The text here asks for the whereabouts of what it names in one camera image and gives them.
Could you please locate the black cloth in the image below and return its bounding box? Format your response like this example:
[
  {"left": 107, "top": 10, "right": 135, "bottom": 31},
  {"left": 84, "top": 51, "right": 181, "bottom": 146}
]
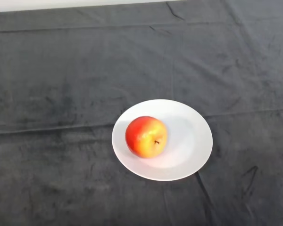
[{"left": 0, "top": 0, "right": 283, "bottom": 226}]

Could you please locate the red yellow apple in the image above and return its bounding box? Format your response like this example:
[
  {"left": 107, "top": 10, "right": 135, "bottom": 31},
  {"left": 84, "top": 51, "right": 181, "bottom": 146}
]
[{"left": 125, "top": 116, "right": 168, "bottom": 159}]

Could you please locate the white round plate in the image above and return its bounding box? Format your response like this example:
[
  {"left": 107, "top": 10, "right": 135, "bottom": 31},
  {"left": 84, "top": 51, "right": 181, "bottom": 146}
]
[{"left": 111, "top": 99, "right": 214, "bottom": 182}]

